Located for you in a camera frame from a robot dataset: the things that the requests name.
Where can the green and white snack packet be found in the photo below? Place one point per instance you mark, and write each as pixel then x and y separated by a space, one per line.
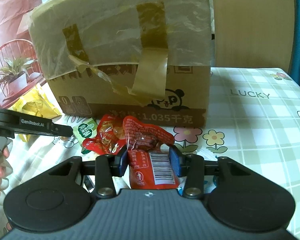
pixel 86 130

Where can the red snack packet with barcode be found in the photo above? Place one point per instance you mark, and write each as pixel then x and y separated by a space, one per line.
pixel 145 165

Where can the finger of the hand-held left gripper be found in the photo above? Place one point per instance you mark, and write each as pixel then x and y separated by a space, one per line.
pixel 62 130

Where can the cardboard box with plastic liner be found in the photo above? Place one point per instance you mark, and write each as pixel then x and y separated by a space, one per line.
pixel 115 30

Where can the person's left hand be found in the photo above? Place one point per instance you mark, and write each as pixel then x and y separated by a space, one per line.
pixel 1 172

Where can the checked bunny-print tablecloth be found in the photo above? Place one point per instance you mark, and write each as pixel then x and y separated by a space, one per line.
pixel 252 130

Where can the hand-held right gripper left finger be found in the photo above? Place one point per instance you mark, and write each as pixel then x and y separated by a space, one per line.
pixel 122 163

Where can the wooden panel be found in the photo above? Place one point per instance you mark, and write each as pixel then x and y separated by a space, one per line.
pixel 252 17

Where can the yellow snack packet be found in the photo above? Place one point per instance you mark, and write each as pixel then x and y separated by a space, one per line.
pixel 32 112
pixel 50 102

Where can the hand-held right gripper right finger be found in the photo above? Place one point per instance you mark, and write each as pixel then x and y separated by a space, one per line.
pixel 175 161

